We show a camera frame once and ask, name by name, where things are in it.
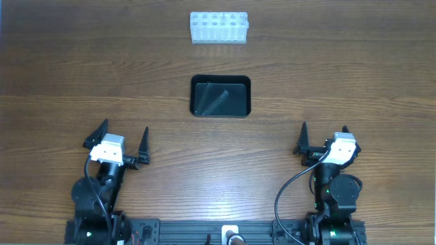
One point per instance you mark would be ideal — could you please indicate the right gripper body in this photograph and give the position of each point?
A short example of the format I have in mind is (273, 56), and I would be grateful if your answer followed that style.
(315, 153)

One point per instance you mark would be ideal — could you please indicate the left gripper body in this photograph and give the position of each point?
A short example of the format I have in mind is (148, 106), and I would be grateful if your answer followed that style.
(131, 161)

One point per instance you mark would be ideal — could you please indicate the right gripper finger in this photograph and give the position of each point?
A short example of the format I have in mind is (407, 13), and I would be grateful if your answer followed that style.
(303, 139)
(345, 129)

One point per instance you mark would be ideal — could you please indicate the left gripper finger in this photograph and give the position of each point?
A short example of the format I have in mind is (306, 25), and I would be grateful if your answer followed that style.
(97, 136)
(144, 149)

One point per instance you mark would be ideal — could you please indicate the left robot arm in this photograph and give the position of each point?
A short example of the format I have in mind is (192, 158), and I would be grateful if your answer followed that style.
(102, 190)

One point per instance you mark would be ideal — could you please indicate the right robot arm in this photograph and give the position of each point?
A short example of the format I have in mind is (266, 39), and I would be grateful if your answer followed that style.
(340, 194)

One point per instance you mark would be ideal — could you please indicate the black tray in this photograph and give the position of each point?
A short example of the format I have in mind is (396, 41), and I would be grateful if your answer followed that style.
(238, 102)

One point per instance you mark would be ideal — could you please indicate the clear test tube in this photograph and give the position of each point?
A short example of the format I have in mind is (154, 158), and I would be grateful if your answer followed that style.
(203, 98)
(218, 100)

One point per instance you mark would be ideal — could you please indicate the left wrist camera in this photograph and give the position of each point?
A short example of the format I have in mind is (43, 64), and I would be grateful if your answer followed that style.
(108, 149)

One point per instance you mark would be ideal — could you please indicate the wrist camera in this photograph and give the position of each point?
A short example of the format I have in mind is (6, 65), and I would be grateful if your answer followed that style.
(340, 148)
(108, 149)

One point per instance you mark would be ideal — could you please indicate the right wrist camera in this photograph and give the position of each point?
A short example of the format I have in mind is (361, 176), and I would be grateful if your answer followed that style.
(340, 148)

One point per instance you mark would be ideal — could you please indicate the mounting rail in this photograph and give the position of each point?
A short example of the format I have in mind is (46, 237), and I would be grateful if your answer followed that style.
(190, 231)

